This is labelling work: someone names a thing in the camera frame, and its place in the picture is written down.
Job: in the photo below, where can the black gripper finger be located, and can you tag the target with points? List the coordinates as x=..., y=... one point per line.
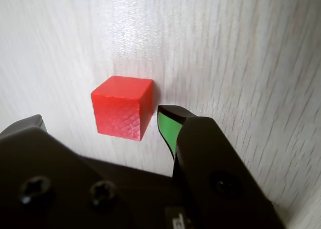
x=50, y=178
x=213, y=163

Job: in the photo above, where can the red wooden cube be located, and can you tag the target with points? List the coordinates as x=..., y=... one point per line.
x=118, y=113

